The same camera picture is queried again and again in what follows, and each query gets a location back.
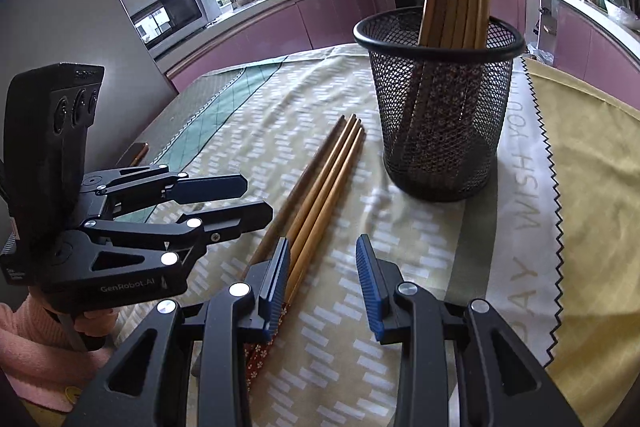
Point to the white microwave oven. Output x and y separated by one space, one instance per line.
175 12

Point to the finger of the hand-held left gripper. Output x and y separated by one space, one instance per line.
240 214
210 188

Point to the black mesh holder cup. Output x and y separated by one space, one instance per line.
440 132

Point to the beige patterned tablecloth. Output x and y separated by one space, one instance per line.
325 367

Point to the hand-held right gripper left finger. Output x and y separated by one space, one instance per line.
280 277

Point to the grey refrigerator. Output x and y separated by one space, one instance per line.
75 7

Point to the pink base cabinet run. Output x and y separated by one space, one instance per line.
590 47
280 27

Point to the white plastic bag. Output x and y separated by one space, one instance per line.
622 14

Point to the white kitchen countertop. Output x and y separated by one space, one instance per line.
597 16

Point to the person's left hand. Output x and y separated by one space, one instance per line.
102 319

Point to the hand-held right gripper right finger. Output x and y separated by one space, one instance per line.
367 282

